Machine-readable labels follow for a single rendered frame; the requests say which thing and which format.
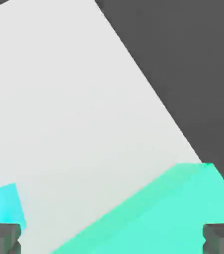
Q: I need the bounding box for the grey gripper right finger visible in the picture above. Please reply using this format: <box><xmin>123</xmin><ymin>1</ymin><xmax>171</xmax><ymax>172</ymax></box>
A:
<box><xmin>202</xmin><ymin>223</ymin><xmax>224</xmax><ymax>254</ymax></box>

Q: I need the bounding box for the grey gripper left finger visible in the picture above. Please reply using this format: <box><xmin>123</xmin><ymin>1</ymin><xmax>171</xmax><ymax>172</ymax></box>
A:
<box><xmin>0</xmin><ymin>223</ymin><xmax>22</xmax><ymax>254</ymax></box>

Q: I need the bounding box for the small cyan cube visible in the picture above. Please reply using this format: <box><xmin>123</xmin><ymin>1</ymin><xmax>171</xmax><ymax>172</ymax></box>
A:
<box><xmin>0</xmin><ymin>183</ymin><xmax>27</xmax><ymax>232</ymax></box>

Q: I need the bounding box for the large turquoise box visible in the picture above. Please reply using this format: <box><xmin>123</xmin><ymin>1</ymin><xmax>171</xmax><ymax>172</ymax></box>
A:
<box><xmin>51</xmin><ymin>162</ymin><xmax>224</xmax><ymax>254</ymax></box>

